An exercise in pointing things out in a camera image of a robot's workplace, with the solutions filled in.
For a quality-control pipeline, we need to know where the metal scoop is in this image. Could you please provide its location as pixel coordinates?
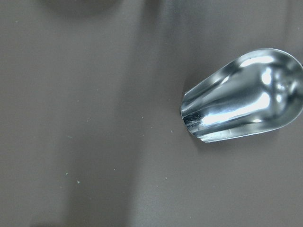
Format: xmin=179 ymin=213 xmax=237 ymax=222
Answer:
xmin=180 ymin=48 xmax=303 ymax=143

